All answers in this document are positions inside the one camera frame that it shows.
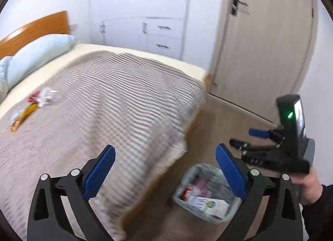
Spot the beige wooden door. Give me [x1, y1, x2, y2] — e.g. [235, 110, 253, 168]
[211, 0, 317, 122]

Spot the wooden headboard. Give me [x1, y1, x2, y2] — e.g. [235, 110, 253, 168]
[0, 11, 70, 58]

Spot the white wardrobe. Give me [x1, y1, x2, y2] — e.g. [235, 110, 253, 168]
[89, 0, 189, 60]

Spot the person's right hand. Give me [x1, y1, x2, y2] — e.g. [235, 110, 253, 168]
[290, 166, 323, 205]

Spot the brown checkered blanket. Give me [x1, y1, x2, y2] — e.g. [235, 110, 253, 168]
[0, 49, 208, 241]

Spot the lined trash bin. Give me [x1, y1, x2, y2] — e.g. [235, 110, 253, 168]
[172, 164, 242, 224]

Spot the purple crumpled cloth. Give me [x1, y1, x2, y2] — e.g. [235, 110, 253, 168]
[194, 178, 212, 198]

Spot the red crumpled wrapper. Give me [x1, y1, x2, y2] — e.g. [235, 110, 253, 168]
[28, 91, 41, 103]

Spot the red snack wrapper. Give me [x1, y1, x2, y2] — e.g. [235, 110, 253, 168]
[181, 186, 194, 201]

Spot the black door handle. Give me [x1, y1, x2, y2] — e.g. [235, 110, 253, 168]
[231, 0, 248, 16]

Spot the yellow snack packet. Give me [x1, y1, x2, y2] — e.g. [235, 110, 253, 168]
[10, 103, 38, 133]

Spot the light blue pillow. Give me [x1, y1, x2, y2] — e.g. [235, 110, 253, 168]
[3, 34, 77, 90]

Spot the green patterned quilt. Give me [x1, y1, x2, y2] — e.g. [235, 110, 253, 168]
[0, 56, 12, 103]

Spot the white green carton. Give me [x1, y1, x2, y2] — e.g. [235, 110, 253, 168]
[187, 196, 230, 219]

